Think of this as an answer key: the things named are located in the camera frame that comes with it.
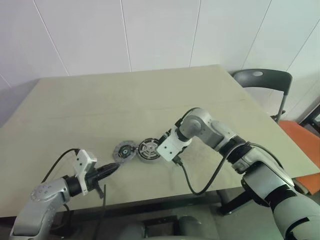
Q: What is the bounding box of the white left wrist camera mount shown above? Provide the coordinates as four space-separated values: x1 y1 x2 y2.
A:
74 149 98 196

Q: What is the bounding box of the black metal frame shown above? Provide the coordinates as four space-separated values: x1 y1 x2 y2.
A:
298 99 320 137

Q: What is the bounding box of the silver rotor disc black rim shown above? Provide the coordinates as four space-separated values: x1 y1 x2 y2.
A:
136 137 163 165

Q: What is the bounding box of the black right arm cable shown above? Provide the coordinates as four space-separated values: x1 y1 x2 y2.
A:
173 142 283 196

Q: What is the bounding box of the orange chair seat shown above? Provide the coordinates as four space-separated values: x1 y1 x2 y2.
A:
278 119 320 196

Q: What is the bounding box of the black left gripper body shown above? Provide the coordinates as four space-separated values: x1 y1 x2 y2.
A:
85 167 105 200

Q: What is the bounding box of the black plastic chair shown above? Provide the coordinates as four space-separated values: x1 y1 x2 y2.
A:
231 68 293 124

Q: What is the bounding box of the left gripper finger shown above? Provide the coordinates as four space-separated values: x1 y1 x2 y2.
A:
96 161 121 174
98 165 121 180

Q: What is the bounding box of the silver round gear plate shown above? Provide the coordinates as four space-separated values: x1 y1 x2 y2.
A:
111 140 138 166

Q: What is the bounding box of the black table underframe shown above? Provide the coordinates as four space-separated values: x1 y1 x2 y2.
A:
53 189 241 226

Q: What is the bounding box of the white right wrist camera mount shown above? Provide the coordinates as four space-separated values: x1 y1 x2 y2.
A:
156 126 194 163

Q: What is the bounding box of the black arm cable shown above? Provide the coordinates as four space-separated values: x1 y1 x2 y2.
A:
173 142 283 196
41 148 107 227

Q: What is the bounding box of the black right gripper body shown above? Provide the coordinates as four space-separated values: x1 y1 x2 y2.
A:
177 142 191 158

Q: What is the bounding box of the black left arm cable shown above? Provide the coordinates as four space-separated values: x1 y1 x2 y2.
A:
41 148 107 227

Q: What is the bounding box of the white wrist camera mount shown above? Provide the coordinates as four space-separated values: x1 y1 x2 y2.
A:
74 149 98 196
156 126 194 163

